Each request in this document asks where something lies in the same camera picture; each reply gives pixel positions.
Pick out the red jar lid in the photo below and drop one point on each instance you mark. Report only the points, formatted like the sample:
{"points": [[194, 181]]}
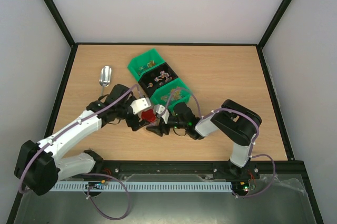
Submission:
{"points": [[148, 116]]}

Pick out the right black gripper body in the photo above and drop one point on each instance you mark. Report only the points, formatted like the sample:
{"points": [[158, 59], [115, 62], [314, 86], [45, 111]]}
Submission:
{"points": [[164, 123]]}

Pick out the silver metal scoop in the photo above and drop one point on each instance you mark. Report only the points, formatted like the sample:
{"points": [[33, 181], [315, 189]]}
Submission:
{"points": [[105, 77]]}

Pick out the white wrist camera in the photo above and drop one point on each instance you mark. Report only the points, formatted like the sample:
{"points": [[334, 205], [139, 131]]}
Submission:
{"points": [[140, 105], [161, 112]]}

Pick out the green bin with lollipops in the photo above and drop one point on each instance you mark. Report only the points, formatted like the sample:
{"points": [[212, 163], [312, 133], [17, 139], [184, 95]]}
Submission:
{"points": [[144, 62]]}

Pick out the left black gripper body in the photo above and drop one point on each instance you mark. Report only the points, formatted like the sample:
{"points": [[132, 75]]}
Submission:
{"points": [[130, 122]]}

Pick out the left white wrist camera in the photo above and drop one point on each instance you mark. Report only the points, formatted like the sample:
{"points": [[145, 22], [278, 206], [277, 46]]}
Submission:
{"points": [[140, 105]]}

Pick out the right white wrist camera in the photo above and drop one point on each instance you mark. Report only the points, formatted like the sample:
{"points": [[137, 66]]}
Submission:
{"points": [[161, 112]]}

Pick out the light blue cable duct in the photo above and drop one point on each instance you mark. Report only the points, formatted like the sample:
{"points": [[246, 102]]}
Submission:
{"points": [[83, 186]]}

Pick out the black frame post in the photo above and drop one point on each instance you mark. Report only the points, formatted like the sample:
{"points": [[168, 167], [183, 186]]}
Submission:
{"points": [[60, 22], [273, 23]]}

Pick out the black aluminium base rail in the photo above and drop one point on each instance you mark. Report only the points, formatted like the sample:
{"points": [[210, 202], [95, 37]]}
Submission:
{"points": [[217, 169]]}

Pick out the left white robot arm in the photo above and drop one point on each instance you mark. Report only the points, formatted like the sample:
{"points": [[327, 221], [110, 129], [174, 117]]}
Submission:
{"points": [[40, 165]]}

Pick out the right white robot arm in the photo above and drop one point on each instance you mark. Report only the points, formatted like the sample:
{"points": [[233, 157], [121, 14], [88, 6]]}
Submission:
{"points": [[238, 123]]}

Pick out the black frame post left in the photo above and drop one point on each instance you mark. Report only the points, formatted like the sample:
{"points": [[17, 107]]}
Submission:
{"points": [[60, 22]]}

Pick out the clear glass jar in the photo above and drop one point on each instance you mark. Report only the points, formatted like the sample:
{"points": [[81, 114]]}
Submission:
{"points": [[154, 123]]}

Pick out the black bin with swirl lollipops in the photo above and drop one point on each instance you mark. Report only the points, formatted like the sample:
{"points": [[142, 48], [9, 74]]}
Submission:
{"points": [[156, 78]]}

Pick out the green bin with gummy candies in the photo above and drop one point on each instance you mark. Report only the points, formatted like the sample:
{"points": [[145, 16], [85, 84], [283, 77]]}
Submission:
{"points": [[161, 95]]}

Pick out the black frame post right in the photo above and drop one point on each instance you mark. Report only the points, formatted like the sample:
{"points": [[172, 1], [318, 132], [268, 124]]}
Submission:
{"points": [[273, 23]]}

